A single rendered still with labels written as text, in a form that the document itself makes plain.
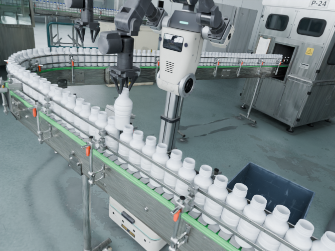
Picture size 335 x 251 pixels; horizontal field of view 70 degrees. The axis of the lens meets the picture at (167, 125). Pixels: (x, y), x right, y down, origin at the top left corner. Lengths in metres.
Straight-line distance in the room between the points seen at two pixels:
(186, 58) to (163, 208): 0.86
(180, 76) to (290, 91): 3.16
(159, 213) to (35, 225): 1.42
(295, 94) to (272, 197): 3.18
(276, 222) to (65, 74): 2.12
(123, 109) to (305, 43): 3.71
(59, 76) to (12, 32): 3.74
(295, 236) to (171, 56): 1.10
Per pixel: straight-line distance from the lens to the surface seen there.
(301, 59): 4.36
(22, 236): 2.17
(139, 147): 0.92
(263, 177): 1.33
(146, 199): 0.95
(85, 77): 2.50
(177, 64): 1.45
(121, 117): 0.95
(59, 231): 2.13
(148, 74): 2.75
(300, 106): 4.38
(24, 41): 6.19
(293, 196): 1.33
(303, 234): 0.73
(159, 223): 0.96
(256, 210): 0.73
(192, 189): 0.77
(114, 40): 0.84
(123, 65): 0.89
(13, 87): 1.68
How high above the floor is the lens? 1.60
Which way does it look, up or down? 26 degrees down
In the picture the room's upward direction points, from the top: 8 degrees clockwise
